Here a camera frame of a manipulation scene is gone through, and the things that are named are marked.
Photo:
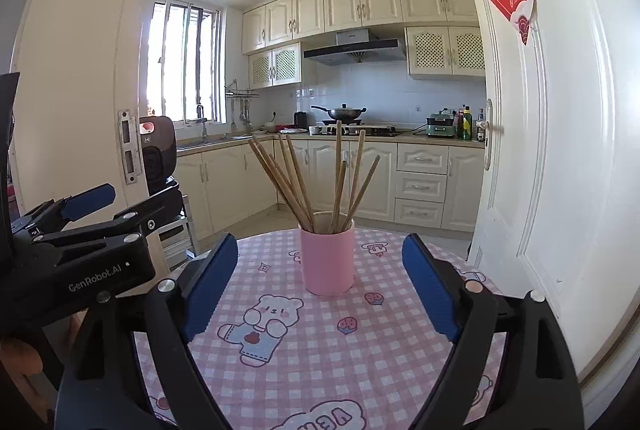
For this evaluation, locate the wide lattice door cabinet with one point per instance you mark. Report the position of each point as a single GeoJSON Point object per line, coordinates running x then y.
{"type": "Point", "coordinates": [445, 52]}

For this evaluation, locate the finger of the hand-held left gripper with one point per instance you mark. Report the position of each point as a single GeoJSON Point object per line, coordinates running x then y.
{"type": "Point", "coordinates": [165, 210]}
{"type": "Point", "coordinates": [87, 202]}

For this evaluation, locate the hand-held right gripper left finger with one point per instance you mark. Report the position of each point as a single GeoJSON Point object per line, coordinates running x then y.
{"type": "Point", "coordinates": [210, 290]}

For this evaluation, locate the kitchen window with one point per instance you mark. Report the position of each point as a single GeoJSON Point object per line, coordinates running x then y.
{"type": "Point", "coordinates": [175, 60]}

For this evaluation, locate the metal stool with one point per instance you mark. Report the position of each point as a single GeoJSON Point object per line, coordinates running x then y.
{"type": "Point", "coordinates": [172, 240]}

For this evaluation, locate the hanging kitchen utensils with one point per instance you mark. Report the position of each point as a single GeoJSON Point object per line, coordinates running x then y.
{"type": "Point", "coordinates": [243, 115]}

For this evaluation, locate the bundle of wooden chopsticks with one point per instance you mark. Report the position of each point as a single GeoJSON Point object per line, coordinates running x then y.
{"type": "Point", "coordinates": [339, 145]}

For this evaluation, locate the red container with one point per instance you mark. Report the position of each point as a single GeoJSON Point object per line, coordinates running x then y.
{"type": "Point", "coordinates": [285, 128]}

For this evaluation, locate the pink checked tablecloth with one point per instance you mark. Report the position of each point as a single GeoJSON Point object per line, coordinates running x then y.
{"type": "Point", "coordinates": [310, 350]}

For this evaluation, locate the black bag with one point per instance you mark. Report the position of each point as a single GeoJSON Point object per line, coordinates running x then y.
{"type": "Point", "coordinates": [470, 250]}

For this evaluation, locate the wok with lid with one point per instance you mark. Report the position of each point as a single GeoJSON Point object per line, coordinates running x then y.
{"type": "Point", "coordinates": [342, 113]}

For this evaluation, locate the metal faucet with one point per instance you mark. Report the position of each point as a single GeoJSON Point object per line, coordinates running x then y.
{"type": "Point", "coordinates": [204, 125]}

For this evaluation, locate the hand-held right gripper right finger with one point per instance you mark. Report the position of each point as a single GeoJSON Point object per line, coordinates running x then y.
{"type": "Point", "coordinates": [430, 290]}

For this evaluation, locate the metal door strike plate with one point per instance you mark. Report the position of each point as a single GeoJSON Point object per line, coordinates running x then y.
{"type": "Point", "coordinates": [128, 150]}

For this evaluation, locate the range hood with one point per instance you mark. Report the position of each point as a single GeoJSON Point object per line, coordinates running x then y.
{"type": "Point", "coordinates": [352, 51]}

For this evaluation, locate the person's left forearm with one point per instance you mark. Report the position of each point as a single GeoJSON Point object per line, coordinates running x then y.
{"type": "Point", "coordinates": [20, 357]}

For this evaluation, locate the black kettle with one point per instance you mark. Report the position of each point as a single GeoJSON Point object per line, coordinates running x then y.
{"type": "Point", "coordinates": [300, 120]}

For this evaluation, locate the green bottle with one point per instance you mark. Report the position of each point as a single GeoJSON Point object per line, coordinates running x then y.
{"type": "Point", "coordinates": [466, 125]}

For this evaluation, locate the wall utensil rack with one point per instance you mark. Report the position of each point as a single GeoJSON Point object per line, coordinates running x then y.
{"type": "Point", "coordinates": [242, 92]}

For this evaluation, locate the gas stove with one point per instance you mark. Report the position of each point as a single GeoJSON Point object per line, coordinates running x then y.
{"type": "Point", "coordinates": [375, 130]}

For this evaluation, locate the pink cup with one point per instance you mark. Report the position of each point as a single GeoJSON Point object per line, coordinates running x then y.
{"type": "Point", "coordinates": [327, 265]}

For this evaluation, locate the narrow lattice door cabinet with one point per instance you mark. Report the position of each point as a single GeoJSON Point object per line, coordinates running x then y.
{"type": "Point", "coordinates": [275, 66]}

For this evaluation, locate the green cooking appliance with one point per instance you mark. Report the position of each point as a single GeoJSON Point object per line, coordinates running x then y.
{"type": "Point", "coordinates": [440, 126]}

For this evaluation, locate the brown appliance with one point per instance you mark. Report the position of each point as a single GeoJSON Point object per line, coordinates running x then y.
{"type": "Point", "coordinates": [157, 160]}

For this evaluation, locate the cream wall cabinet row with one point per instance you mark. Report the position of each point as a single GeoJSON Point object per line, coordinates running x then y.
{"type": "Point", "coordinates": [360, 5]}

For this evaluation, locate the white door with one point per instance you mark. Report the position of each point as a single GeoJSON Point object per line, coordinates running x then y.
{"type": "Point", "coordinates": [550, 160]}

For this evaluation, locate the cream base cabinets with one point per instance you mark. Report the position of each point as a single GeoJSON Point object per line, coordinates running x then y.
{"type": "Point", "coordinates": [420, 185]}

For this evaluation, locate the steel sink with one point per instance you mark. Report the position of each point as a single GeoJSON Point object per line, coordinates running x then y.
{"type": "Point", "coordinates": [215, 141]}

